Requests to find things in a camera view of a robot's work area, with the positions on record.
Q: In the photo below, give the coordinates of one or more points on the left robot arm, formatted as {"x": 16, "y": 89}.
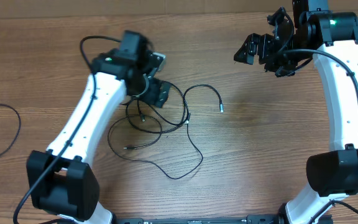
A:
{"x": 61, "y": 180}

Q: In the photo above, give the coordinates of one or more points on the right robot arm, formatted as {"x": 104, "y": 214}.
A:
{"x": 329, "y": 40}

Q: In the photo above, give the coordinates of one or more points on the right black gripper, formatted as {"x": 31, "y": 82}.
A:
{"x": 265, "y": 45}

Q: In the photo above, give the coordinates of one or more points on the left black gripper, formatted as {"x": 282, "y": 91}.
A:
{"x": 150, "y": 97}

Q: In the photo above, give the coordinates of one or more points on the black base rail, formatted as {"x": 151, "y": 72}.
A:
{"x": 194, "y": 221}

